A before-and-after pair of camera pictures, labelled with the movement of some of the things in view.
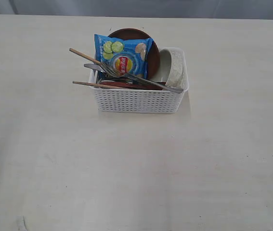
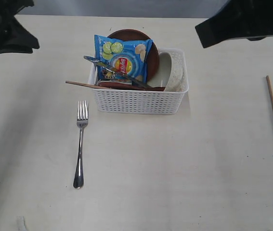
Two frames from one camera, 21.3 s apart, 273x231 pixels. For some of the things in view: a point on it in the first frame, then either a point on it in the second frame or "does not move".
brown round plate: [153, 57] does not move
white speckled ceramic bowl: [172, 68] does not move
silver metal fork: [112, 70] → [82, 121]
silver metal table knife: [96, 66] → [117, 71]
